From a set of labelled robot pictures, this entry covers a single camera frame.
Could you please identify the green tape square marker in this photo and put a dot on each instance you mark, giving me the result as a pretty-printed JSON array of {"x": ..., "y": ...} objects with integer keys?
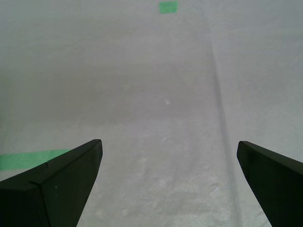
[{"x": 168, "y": 7}]

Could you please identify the long green tape strip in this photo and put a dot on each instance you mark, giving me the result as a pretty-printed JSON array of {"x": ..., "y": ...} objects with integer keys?
[{"x": 19, "y": 160}]

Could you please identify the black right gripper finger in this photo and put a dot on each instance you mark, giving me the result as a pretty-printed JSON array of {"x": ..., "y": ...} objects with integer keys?
[
  {"x": 279, "y": 189},
  {"x": 47, "y": 201}
]

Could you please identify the white table cover sheet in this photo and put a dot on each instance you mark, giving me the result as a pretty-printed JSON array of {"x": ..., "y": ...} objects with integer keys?
[{"x": 165, "y": 71}]

